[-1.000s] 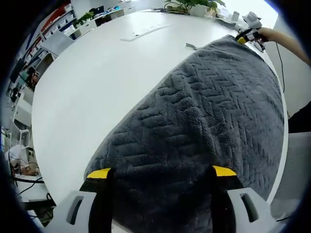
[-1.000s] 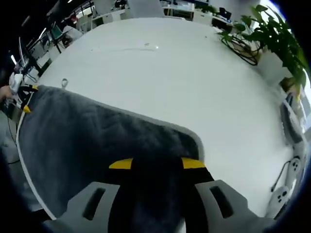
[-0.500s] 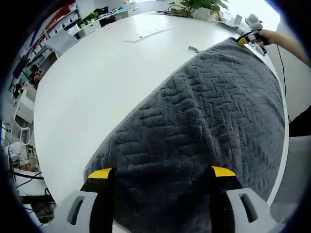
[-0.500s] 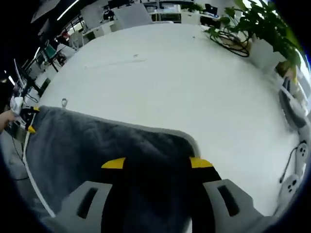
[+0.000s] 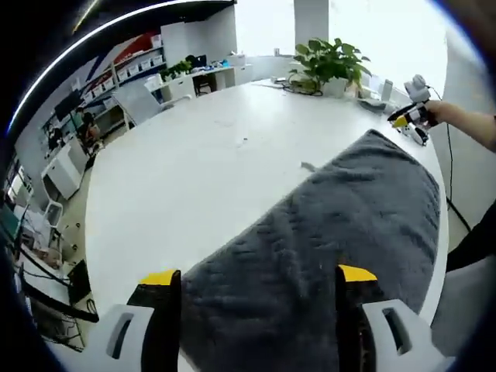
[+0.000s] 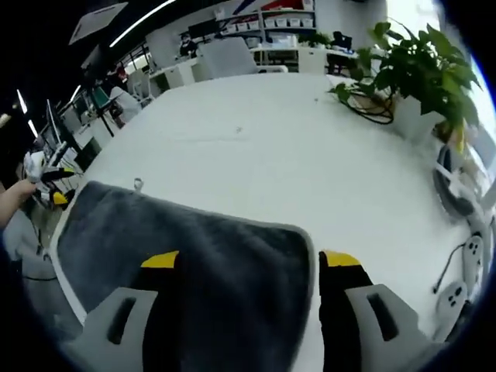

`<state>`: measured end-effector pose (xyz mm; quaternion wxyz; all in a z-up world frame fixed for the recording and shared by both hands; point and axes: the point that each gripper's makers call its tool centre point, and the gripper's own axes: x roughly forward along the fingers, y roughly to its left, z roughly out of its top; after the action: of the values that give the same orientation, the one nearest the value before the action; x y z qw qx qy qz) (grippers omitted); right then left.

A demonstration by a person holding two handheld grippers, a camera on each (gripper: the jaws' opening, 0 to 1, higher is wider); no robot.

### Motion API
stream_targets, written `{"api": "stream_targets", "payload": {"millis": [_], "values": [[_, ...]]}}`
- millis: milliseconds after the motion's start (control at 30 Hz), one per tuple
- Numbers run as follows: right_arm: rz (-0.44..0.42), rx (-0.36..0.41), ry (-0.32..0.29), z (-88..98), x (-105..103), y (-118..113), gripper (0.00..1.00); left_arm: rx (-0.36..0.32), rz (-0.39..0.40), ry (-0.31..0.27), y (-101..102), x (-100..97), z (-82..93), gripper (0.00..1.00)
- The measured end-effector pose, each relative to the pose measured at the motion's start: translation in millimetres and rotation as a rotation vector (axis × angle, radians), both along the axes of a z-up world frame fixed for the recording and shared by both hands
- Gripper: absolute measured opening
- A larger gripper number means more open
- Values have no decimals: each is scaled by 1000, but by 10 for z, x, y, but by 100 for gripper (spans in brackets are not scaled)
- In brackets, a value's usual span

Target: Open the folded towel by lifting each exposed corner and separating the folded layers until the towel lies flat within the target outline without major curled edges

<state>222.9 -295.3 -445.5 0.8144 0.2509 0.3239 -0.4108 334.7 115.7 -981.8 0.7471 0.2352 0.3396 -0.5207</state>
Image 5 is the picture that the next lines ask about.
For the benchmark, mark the grey fluffy towel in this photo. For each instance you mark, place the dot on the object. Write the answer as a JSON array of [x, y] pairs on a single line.
[[329, 217]]

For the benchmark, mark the person's right hand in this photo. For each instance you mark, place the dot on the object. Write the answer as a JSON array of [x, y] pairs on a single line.
[[443, 112]]

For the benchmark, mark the white game controller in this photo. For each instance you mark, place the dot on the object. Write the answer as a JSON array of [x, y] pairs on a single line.
[[416, 135]]

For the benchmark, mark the white rectangular container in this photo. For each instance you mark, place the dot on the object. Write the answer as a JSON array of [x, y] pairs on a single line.
[[386, 91]]

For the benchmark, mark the white devices at table edge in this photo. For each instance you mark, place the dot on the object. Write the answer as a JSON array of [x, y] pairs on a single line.
[[372, 105]]

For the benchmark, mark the grey mesh office chair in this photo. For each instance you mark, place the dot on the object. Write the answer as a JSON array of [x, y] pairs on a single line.
[[465, 306]]

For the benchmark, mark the white rolling cabinet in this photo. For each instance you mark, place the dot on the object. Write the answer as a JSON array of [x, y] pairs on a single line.
[[64, 170]]

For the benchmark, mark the small black monitor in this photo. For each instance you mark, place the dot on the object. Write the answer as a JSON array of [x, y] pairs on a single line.
[[197, 61]]

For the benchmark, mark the small green potted plant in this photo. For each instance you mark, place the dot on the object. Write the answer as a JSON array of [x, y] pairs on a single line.
[[176, 69]]

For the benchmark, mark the large black monitor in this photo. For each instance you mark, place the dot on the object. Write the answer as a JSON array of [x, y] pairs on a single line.
[[66, 107]]

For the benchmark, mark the white shelf with storage bins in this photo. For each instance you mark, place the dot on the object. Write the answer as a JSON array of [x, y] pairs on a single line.
[[124, 66]]

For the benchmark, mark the white ceiling light strip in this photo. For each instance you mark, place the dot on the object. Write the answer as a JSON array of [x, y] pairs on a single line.
[[50, 61]]

